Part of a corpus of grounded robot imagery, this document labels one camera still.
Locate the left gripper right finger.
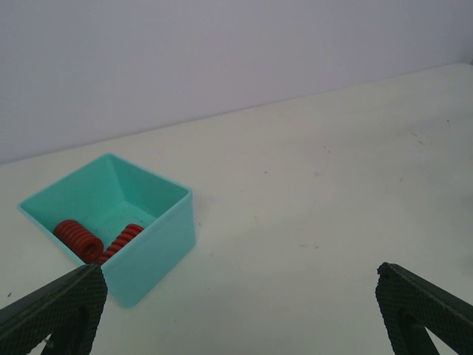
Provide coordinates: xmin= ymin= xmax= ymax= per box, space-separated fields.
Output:
xmin=375 ymin=263 xmax=472 ymax=354

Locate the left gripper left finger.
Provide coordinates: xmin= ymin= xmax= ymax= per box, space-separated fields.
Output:
xmin=1 ymin=264 xmax=108 ymax=354

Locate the long red spring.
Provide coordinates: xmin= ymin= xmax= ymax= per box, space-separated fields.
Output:
xmin=97 ymin=223 xmax=144 ymax=265

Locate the short red spring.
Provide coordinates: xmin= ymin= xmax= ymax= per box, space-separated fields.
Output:
xmin=53 ymin=219 xmax=103 ymax=263

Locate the teal plastic bin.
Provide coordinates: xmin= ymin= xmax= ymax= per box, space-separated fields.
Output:
xmin=18 ymin=153 xmax=197 ymax=308

